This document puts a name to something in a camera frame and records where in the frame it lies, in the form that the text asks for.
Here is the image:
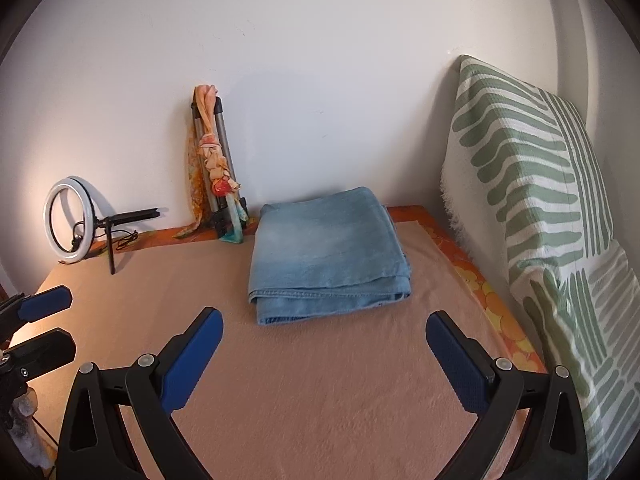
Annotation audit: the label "orange floral scarf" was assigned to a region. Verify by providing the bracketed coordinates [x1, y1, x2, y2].
[175, 84, 248, 244]

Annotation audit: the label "black ring light cable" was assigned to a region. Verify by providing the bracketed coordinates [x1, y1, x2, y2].
[71, 219, 140, 254]

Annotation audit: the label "white ring light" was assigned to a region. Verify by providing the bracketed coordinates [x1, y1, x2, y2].
[43, 176, 98, 264]

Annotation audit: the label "orange floral bed sheet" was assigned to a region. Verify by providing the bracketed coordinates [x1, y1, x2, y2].
[122, 205, 546, 373]

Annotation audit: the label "peach pink blanket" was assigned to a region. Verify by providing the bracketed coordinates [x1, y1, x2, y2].
[17, 222, 508, 479]

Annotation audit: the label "folded silver tripod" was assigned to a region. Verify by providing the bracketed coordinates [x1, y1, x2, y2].
[191, 86, 248, 244]

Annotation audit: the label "light blue denim pants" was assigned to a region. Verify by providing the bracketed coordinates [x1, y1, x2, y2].
[248, 186, 411, 326]

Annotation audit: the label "left hand grey glove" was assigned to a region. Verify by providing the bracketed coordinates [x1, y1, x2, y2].
[9, 387, 54, 474]

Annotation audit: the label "green striped white pillow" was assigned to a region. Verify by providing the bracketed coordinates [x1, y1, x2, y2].
[442, 55, 639, 479]

